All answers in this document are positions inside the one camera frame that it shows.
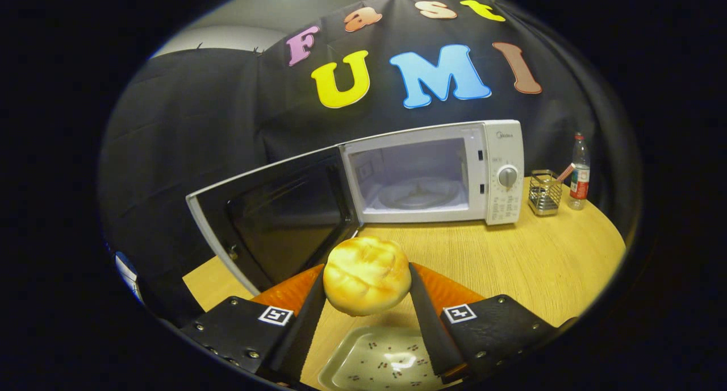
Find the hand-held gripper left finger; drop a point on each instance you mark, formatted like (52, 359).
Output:
(304, 328)

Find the white microwave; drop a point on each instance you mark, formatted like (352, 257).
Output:
(500, 152)

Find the patterned rectangular tray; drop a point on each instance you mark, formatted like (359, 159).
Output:
(380, 362)

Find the golden bread bun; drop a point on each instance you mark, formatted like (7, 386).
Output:
(366, 274)

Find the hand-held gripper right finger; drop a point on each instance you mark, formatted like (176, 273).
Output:
(429, 328)

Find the pink striped straw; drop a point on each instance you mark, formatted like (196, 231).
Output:
(565, 171)

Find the plastic water bottle red label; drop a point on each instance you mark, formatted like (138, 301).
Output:
(579, 178)

